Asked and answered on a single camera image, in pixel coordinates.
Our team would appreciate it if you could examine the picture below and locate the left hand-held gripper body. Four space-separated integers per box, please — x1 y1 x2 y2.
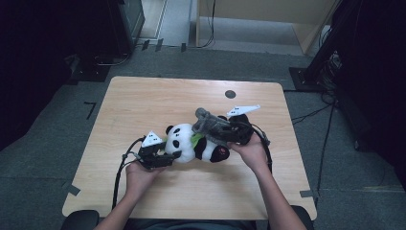
137 129 176 171

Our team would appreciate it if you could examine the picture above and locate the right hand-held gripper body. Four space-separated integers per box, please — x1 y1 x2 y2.
222 104 261 146

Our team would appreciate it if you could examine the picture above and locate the panda plush toy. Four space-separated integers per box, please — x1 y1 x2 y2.
164 123 231 165

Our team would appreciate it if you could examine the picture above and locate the grey fuzzy sock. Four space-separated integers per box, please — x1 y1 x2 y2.
191 107 232 149

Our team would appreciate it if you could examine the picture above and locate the person's left hand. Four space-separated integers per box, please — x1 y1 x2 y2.
124 161 165 201

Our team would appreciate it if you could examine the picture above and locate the person's right hand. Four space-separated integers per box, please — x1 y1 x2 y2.
227 132 273 174

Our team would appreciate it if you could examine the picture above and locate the person's dark clothing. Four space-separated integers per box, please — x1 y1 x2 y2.
124 218 257 230

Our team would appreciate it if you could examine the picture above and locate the black angled floor tape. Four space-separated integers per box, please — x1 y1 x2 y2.
83 101 98 121

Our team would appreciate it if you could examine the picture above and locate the grey tape strip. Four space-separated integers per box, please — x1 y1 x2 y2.
299 189 320 199
61 181 81 196

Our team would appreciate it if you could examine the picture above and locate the black flat stand base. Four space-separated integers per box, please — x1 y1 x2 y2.
65 54 129 85

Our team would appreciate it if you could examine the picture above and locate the light wooden cabinet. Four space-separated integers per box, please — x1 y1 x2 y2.
194 0 339 56

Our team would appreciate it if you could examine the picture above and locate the dark monitor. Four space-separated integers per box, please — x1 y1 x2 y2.
106 0 147 57

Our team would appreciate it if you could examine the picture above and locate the dark curtain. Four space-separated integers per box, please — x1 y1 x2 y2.
0 0 111 151

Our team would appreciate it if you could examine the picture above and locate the right hand-held gripper black cable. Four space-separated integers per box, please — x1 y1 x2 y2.
251 124 274 175

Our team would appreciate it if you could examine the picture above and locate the hand-held gripper black cable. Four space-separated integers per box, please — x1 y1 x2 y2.
251 124 274 175
111 136 147 210

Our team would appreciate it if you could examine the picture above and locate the left hand-held gripper black cable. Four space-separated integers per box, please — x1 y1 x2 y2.
111 136 147 210

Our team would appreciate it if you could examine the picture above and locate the short black floor cable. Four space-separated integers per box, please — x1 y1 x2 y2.
291 103 333 126

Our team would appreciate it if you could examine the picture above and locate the black stand with post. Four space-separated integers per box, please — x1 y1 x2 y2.
288 0 348 94

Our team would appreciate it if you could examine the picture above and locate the long black floor cable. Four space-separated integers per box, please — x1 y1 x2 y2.
315 102 336 199

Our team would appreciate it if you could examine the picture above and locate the tangle of wires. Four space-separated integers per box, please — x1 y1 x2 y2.
319 51 343 94

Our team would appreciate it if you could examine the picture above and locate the black hanging cable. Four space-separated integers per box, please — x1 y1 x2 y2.
195 0 217 49

